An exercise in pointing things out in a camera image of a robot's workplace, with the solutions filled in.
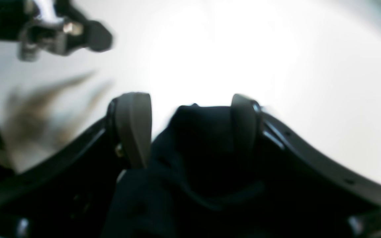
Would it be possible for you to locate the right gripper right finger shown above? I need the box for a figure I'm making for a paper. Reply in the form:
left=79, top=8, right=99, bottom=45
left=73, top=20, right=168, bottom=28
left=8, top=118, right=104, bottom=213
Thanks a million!
left=231, top=94, right=381, bottom=238

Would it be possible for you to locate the black T-shirt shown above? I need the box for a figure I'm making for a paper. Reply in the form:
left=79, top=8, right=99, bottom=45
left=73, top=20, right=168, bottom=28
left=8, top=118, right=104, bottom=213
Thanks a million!
left=100, top=104, right=274, bottom=238

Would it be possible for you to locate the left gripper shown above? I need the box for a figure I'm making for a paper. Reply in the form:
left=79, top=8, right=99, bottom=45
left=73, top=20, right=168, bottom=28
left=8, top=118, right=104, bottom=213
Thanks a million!
left=0, top=0, right=113, bottom=61

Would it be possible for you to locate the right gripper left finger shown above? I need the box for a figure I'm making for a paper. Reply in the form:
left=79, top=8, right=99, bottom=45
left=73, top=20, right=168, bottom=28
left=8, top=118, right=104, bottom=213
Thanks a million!
left=0, top=92, right=152, bottom=238

